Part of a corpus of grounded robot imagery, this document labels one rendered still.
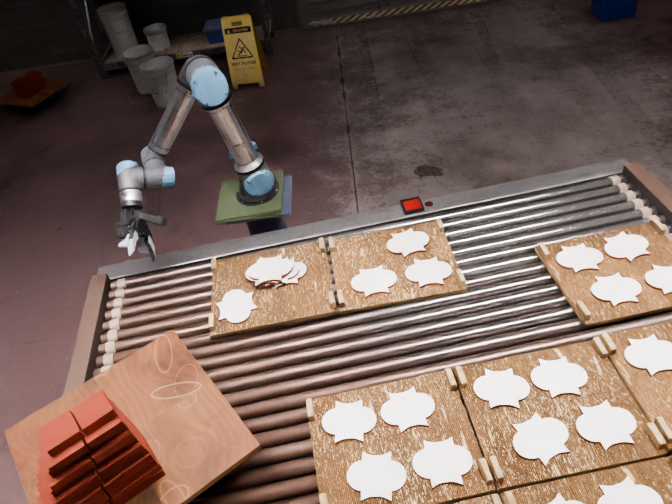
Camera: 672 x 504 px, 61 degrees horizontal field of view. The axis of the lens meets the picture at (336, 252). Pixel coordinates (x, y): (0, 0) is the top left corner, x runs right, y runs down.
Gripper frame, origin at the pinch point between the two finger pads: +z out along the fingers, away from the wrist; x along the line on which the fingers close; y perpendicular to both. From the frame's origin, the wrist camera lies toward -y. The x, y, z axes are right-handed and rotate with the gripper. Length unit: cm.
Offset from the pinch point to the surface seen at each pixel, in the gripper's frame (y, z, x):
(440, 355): -91, 50, 2
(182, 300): -8.1, 15.8, -7.0
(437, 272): -95, 25, -15
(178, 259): -2.5, -1.9, -19.4
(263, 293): -37.2, 19.6, -7.5
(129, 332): 7.3, 24.0, 2.7
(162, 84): 106, -219, -251
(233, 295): -27.6, 18.4, -5.2
